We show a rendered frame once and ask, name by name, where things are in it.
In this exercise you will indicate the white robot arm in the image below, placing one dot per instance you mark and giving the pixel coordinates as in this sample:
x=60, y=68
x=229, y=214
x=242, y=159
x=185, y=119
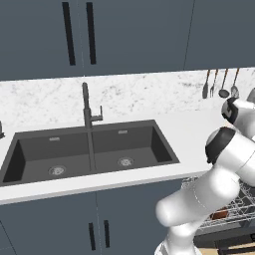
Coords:
x=205, y=196

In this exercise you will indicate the grey lower cupboard door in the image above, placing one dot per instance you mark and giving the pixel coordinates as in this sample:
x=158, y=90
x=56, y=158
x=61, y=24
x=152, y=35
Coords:
x=46, y=225
x=136, y=212

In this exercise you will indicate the grey cupboard door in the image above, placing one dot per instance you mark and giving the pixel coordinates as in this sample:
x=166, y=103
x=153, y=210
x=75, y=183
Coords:
x=139, y=33
x=36, y=36
x=46, y=225
x=222, y=33
x=136, y=212

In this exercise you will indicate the grey upper cupboard door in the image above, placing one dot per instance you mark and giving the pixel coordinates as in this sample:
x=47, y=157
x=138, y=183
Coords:
x=222, y=33
x=36, y=36
x=139, y=33

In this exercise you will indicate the dark dishwasher door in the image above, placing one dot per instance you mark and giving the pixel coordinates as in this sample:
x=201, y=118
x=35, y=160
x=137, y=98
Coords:
x=229, y=237

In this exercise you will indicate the dark grey tap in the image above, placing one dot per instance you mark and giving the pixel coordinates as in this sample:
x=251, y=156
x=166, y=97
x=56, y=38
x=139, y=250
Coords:
x=87, y=109

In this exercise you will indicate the dark grey double sink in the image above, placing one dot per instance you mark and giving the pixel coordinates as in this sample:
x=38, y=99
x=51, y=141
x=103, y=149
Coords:
x=89, y=156

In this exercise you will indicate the hanging spatula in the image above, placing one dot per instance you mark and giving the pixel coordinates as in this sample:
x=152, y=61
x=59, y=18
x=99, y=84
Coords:
x=205, y=89

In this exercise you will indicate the hanging fork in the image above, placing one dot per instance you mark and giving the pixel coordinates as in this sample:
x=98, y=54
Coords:
x=213, y=87

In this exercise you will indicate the hanging ladle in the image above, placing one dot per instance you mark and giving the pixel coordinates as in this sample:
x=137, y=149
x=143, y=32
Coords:
x=223, y=91

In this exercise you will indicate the brown item in rack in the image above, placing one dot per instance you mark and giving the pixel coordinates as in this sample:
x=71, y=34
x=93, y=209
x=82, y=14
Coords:
x=219, y=214

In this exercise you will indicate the dark grey small object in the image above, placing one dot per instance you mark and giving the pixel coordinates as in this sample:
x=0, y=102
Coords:
x=1, y=129

